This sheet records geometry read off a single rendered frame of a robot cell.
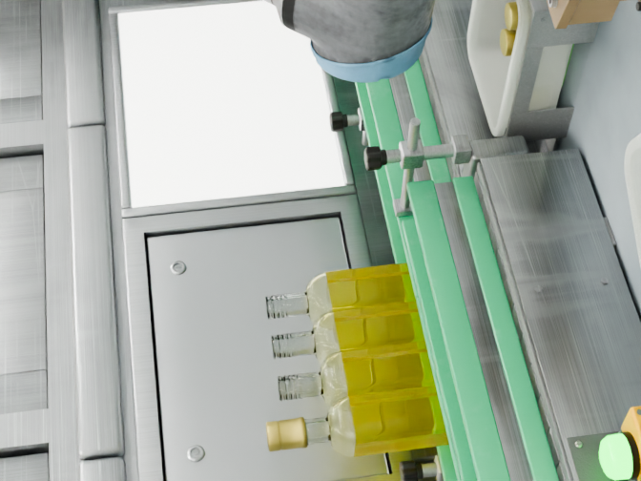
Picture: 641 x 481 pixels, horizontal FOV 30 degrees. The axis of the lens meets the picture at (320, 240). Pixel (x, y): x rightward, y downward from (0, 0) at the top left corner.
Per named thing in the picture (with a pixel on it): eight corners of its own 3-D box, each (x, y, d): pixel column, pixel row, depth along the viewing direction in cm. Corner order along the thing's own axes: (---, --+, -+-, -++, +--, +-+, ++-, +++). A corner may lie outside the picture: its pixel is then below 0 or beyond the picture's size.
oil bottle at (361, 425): (498, 396, 143) (321, 418, 141) (505, 374, 139) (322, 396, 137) (508, 439, 140) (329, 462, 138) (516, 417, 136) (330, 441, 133)
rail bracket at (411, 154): (455, 194, 152) (359, 204, 151) (471, 105, 139) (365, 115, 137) (461, 213, 151) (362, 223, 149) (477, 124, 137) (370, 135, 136)
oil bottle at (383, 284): (466, 278, 154) (301, 297, 151) (471, 253, 149) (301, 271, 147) (476, 315, 150) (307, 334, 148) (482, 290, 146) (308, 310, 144)
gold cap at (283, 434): (302, 410, 137) (264, 415, 136) (307, 437, 135) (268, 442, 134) (302, 427, 140) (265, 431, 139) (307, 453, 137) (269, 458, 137)
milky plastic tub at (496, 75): (527, 40, 159) (464, 47, 158) (558, -97, 140) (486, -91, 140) (562, 139, 149) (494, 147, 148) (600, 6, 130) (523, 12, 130)
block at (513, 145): (511, 178, 152) (457, 184, 151) (523, 130, 144) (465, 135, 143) (518, 201, 150) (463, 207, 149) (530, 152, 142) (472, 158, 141)
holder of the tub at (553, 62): (525, 69, 163) (469, 74, 162) (563, -95, 141) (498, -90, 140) (558, 166, 153) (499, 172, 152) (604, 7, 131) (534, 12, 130)
